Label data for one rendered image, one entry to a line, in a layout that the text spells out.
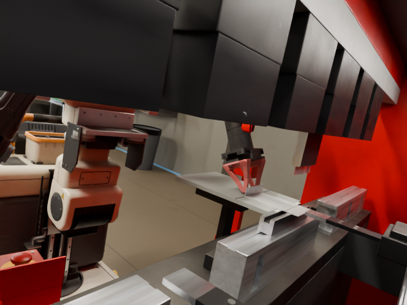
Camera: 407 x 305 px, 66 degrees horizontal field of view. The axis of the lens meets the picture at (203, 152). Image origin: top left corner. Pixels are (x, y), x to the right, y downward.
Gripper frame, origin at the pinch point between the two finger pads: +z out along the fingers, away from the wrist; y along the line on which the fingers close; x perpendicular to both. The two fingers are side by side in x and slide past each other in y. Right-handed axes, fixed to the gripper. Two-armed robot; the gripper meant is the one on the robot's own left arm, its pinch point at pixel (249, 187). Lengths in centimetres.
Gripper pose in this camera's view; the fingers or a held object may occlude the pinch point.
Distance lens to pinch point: 77.4
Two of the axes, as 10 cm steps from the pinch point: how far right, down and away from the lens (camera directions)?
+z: 1.8, 9.7, -1.5
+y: 6.1, 0.1, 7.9
